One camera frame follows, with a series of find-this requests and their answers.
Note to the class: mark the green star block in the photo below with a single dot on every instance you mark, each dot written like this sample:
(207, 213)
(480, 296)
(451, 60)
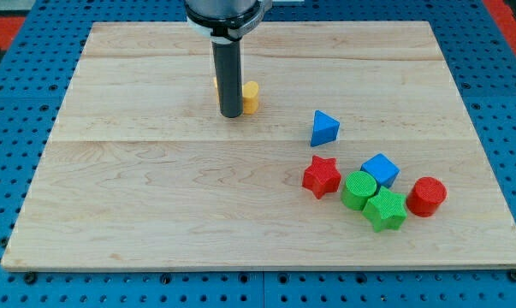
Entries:
(386, 210)

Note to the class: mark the blue triangle block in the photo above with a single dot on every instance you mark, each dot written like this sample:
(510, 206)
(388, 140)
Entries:
(325, 129)

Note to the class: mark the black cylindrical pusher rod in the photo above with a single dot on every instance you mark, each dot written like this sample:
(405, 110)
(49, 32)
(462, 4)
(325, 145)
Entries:
(228, 78)

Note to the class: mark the blue cube block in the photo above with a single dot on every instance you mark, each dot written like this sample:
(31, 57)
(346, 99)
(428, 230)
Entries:
(382, 169)

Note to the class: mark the grey robot arm flange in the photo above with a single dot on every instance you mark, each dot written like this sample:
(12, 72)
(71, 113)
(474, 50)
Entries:
(225, 21)

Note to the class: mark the yellow heart block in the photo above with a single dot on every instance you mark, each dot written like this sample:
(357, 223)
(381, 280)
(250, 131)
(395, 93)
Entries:
(250, 97)

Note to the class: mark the red cylinder block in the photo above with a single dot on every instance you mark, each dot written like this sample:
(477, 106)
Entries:
(427, 194)

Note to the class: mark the light wooden board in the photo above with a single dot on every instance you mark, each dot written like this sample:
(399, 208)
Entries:
(142, 173)

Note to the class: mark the red star block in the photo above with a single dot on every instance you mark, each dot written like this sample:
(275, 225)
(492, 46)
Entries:
(322, 176)

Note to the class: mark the green cylinder block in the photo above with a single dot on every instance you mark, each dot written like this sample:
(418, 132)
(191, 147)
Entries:
(359, 186)

